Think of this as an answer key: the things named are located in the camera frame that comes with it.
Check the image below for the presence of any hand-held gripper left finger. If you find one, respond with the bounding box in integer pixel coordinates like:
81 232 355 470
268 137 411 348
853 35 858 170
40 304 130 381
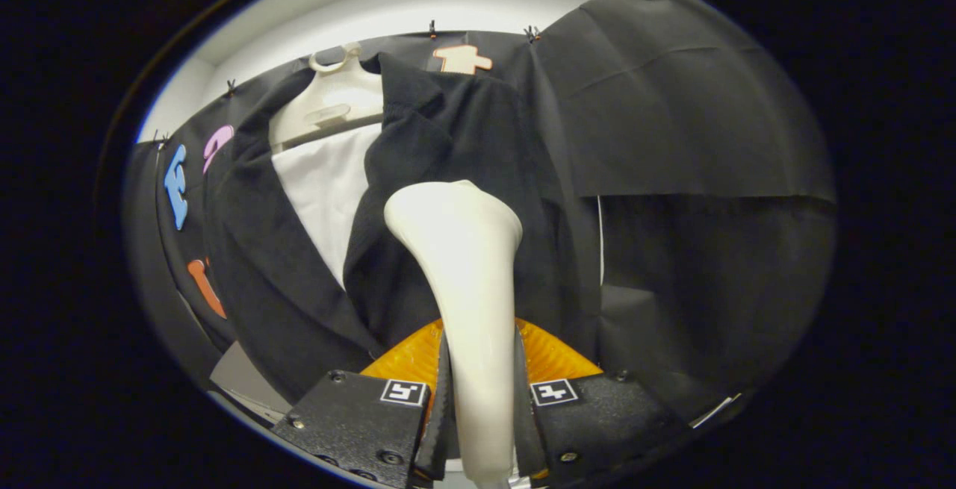
270 317 453 489

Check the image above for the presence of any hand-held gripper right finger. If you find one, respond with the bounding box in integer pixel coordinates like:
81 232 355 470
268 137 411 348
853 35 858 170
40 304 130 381
512 317 692 489

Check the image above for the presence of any white garment steamer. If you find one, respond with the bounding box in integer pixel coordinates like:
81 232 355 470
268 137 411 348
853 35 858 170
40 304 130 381
383 179 524 488

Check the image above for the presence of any black jacket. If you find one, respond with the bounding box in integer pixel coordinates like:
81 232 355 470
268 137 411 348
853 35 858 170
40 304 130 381
203 52 602 404

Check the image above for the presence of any grey topped white cabinet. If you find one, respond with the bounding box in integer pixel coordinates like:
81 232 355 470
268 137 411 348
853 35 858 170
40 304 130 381
209 340 292 419

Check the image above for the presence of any white plastic hanger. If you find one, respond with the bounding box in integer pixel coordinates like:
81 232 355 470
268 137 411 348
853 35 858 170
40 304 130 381
267 43 385 154

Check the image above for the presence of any black backdrop cloth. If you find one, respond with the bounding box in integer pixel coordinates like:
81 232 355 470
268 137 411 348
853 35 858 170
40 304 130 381
123 0 837 430

